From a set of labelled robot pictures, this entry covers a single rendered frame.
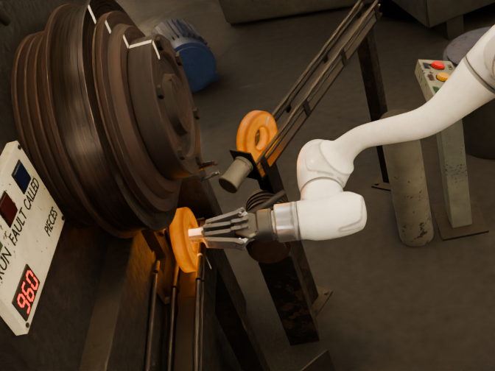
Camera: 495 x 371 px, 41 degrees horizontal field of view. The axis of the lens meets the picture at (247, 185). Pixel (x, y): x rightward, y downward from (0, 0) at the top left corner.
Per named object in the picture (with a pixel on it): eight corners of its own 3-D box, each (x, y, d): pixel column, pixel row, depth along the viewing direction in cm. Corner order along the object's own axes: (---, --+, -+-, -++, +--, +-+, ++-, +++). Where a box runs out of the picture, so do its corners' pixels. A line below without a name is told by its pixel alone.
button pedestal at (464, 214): (444, 246, 229) (424, 100, 192) (429, 202, 248) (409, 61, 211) (490, 237, 227) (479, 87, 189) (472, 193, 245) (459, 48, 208)
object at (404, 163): (403, 249, 233) (381, 133, 202) (397, 227, 243) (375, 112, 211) (437, 243, 231) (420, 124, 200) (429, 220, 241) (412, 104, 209)
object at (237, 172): (222, 191, 183) (214, 177, 179) (239, 168, 187) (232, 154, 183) (239, 195, 179) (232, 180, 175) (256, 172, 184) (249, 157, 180)
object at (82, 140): (136, 287, 126) (18, 81, 98) (161, 146, 163) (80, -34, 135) (167, 280, 125) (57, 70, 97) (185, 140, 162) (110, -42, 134)
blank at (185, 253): (166, 247, 145) (181, 244, 144) (169, 196, 155) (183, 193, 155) (189, 285, 156) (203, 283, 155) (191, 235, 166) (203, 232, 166)
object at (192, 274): (178, 301, 153) (177, 299, 152) (184, 244, 167) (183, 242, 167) (208, 295, 151) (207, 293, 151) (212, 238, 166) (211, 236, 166)
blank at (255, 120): (259, 169, 192) (268, 171, 190) (229, 154, 180) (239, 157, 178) (274, 120, 194) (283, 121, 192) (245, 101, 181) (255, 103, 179)
